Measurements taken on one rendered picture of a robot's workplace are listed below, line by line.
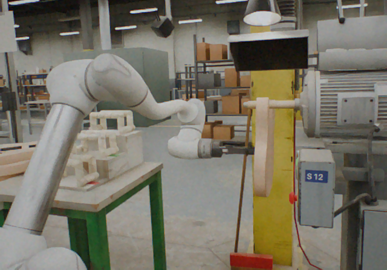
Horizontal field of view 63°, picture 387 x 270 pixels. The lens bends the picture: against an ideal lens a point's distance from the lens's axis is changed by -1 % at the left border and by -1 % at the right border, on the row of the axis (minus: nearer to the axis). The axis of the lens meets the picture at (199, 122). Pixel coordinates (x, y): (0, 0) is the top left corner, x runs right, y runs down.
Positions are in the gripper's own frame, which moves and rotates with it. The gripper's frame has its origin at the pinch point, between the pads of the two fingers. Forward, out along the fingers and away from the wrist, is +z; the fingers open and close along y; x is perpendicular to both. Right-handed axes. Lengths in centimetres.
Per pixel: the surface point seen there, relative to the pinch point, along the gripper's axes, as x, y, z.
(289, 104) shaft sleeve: 19.1, 9.9, 12.5
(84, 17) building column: 400, -828, -750
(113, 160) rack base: -7, 11, -64
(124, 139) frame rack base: 3, 1, -65
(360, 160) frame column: -0.7, 15.9, 36.7
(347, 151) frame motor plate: 2.6, 17.7, 32.4
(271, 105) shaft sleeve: 18.8, 9.9, 5.8
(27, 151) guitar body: -5, 12, -114
